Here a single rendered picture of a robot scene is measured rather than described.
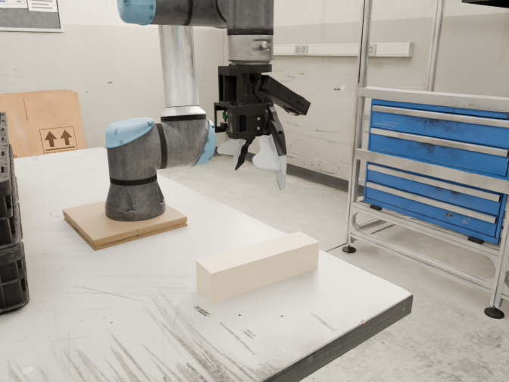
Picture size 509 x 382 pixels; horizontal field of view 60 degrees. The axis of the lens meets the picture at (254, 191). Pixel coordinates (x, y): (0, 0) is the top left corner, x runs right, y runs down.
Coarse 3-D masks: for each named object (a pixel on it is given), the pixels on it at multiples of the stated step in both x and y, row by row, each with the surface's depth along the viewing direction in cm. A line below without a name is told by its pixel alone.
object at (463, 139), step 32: (384, 128) 223; (416, 128) 208; (448, 128) 195; (480, 128) 184; (416, 160) 211; (448, 160) 198; (480, 160) 187; (384, 192) 230; (416, 192) 215; (448, 192) 201; (480, 192) 188; (448, 224) 205; (480, 224) 192
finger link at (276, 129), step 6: (270, 114) 72; (276, 114) 72; (270, 120) 72; (276, 120) 71; (270, 126) 71; (276, 126) 71; (282, 126) 71; (270, 132) 72; (276, 132) 70; (282, 132) 71; (276, 138) 71; (282, 138) 71; (276, 144) 71; (282, 144) 71; (276, 150) 71; (282, 150) 71
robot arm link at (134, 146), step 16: (112, 128) 102; (128, 128) 101; (144, 128) 102; (160, 128) 106; (112, 144) 102; (128, 144) 101; (144, 144) 103; (160, 144) 105; (112, 160) 104; (128, 160) 102; (144, 160) 104; (160, 160) 106; (112, 176) 105; (128, 176) 104; (144, 176) 105
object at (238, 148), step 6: (222, 144) 78; (228, 144) 79; (234, 144) 80; (240, 144) 80; (246, 144) 79; (222, 150) 80; (228, 150) 80; (234, 150) 81; (240, 150) 81; (246, 150) 81; (234, 156) 83; (240, 156) 82; (234, 162) 83; (240, 162) 83; (234, 168) 84
